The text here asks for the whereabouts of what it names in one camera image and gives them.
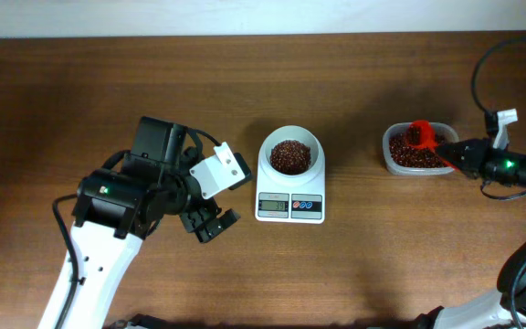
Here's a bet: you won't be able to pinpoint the clear plastic bean container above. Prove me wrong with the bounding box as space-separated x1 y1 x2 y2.
382 122 458 176

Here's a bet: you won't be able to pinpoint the red beans in bowl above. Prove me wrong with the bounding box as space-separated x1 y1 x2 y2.
269 140 311 175

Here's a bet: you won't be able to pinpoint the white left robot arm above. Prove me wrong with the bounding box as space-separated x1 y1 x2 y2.
39 117 252 328

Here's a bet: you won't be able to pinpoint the orange measuring scoop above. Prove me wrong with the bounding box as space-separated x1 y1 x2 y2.
404 120 452 168

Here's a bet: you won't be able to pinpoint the red adzuki beans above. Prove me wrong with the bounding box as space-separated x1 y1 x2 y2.
388 133 447 168

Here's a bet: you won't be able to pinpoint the white bowl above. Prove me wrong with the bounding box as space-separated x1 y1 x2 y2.
258 125 325 180

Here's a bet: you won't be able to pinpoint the white digital kitchen scale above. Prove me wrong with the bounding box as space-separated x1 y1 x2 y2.
254 132 327 225

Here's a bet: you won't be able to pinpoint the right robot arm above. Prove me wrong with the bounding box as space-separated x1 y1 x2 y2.
408 119 526 329

